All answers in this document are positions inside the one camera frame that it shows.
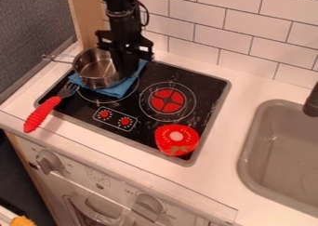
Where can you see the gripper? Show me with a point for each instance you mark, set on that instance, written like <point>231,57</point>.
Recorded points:
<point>124,34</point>

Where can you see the silver pot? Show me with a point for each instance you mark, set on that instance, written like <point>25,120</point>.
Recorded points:
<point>97,69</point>

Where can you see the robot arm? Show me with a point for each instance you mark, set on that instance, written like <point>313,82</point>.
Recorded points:
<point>120,0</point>

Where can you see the blue cloth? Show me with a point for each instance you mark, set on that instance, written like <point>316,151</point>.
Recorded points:
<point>116,86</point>

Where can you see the toy stove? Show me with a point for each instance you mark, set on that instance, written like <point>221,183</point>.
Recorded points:
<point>136,109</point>

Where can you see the toy sink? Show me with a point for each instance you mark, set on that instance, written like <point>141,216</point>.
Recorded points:
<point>281,155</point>

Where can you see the tap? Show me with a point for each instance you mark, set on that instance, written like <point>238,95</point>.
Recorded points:
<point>311,102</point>

